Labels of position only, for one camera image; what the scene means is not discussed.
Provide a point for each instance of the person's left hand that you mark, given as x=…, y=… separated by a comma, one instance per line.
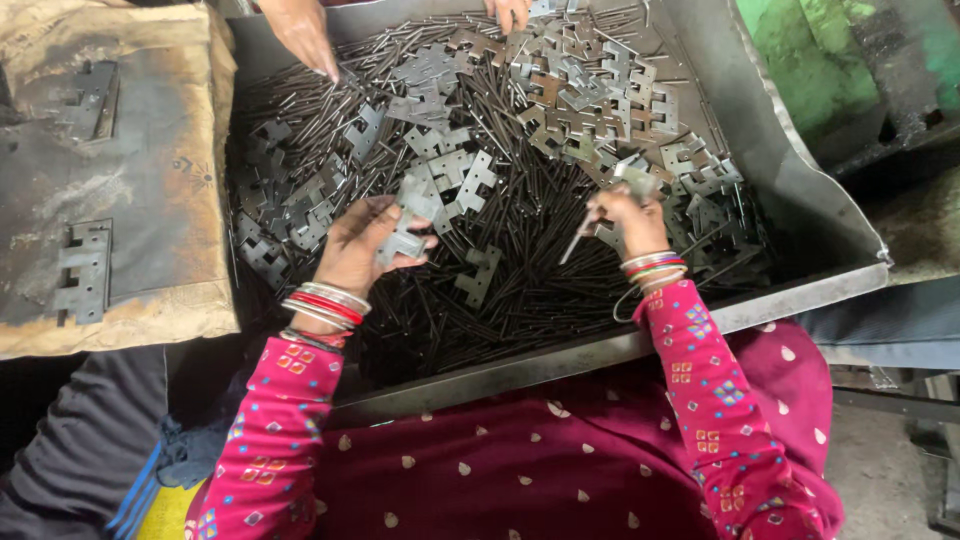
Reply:
x=349, y=251

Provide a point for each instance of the person's right hand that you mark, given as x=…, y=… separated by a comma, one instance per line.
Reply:
x=641, y=229

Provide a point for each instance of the person's right fingers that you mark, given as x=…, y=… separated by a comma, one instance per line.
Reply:
x=604, y=206

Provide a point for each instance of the thin metal hinge pin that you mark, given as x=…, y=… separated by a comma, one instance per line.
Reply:
x=579, y=238

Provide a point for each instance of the grey metal hinge plate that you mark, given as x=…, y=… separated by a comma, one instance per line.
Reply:
x=401, y=240
x=637, y=180

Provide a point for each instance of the silver red green bangles stack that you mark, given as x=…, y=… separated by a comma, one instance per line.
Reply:
x=652, y=268

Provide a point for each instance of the heap of hinge plates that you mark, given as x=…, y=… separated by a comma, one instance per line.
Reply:
x=585, y=97

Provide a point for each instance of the heap of dark metal pins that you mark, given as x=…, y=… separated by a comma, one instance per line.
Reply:
x=540, y=300

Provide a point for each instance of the large grey metal tray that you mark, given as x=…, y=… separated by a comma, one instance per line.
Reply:
x=780, y=172

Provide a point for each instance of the person's maroon dotted dress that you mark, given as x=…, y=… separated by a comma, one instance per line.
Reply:
x=525, y=472

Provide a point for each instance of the green machine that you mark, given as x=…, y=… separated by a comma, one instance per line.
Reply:
x=847, y=67

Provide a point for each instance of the silver and red bangles stack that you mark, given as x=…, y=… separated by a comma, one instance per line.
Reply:
x=326, y=304

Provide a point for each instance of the blue-grey metal beam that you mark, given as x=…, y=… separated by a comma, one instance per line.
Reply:
x=885, y=326

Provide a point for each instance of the dark blue cloth rag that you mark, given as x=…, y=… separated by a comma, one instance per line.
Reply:
x=191, y=454

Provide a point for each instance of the yellow seat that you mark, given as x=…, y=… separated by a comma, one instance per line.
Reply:
x=165, y=517

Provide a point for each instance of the dark metal frame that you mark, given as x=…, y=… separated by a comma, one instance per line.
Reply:
x=930, y=442

